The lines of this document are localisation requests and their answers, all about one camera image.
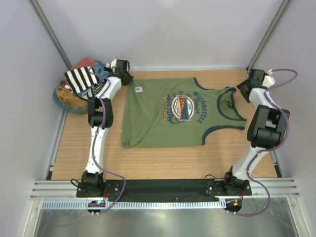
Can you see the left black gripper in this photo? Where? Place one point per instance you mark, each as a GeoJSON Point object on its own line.
{"type": "Point", "coordinates": [130, 78]}

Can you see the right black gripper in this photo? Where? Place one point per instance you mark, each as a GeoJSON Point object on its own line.
{"type": "Point", "coordinates": [240, 87]}

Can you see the green motorcycle tank top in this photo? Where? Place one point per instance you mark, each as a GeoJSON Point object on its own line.
{"type": "Point", "coordinates": [177, 112]}

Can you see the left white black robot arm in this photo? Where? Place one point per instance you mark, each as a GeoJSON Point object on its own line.
{"type": "Point", "coordinates": [100, 119]}

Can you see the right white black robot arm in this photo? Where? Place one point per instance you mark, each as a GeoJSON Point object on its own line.
{"type": "Point", "coordinates": [267, 130]}

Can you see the teal blue garment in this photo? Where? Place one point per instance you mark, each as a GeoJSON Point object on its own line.
{"type": "Point", "coordinates": [103, 70]}

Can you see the red garment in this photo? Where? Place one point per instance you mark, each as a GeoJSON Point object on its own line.
{"type": "Point", "coordinates": [84, 62]}

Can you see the black white striped top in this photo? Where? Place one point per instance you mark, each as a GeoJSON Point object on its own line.
{"type": "Point", "coordinates": [81, 79]}

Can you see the teal laundry basket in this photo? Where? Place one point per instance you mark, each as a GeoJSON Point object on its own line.
{"type": "Point", "coordinates": [104, 90]}

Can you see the mustard yellow garment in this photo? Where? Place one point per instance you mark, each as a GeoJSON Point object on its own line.
{"type": "Point", "coordinates": [68, 99]}

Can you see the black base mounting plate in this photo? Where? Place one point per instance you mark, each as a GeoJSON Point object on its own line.
{"type": "Point", "coordinates": [173, 190]}

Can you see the right aluminium corner post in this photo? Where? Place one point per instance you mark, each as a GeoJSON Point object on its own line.
{"type": "Point", "coordinates": [281, 11]}

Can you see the aluminium corner post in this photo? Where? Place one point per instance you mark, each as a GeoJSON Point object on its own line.
{"type": "Point", "coordinates": [50, 32]}
{"type": "Point", "coordinates": [281, 11]}

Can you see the aluminium front rail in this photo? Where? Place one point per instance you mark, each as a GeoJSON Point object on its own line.
{"type": "Point", "coordinates": [262, 187]}

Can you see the left aluminium corner post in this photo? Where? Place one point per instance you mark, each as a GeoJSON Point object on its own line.
{"type": "Point", "coordinates": [50, 32]}

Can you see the perforated white cable duct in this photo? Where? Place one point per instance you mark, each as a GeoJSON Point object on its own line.
{"type": "Point", "coordinates": [100, 205]}

